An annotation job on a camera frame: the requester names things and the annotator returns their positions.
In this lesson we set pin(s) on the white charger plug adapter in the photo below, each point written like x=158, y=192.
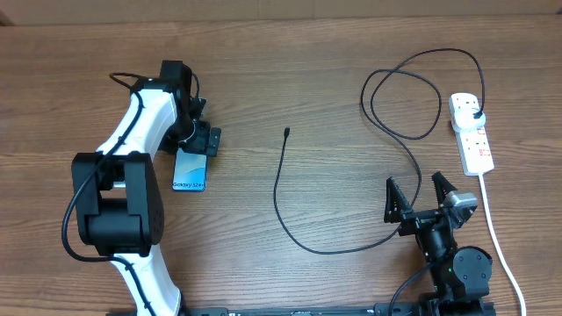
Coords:
x=464, y=120

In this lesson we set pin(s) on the blue Galaxy smartphone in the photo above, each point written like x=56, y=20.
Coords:
x=189, y=172

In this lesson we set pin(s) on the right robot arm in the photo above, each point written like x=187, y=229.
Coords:
x=460, y=274

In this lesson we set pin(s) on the white power strip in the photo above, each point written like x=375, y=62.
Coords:
x=473, y=146

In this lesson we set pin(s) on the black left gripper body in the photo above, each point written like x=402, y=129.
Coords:
x=198, y=141

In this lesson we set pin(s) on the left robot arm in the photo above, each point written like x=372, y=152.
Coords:
x=116, y=214

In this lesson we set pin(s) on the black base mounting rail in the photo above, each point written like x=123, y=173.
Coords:
x=298, y=312

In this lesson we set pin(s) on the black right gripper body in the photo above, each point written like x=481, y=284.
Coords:
x=417, y=221

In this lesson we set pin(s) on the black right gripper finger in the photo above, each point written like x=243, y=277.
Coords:
x=397, y=207
x=442, y=186

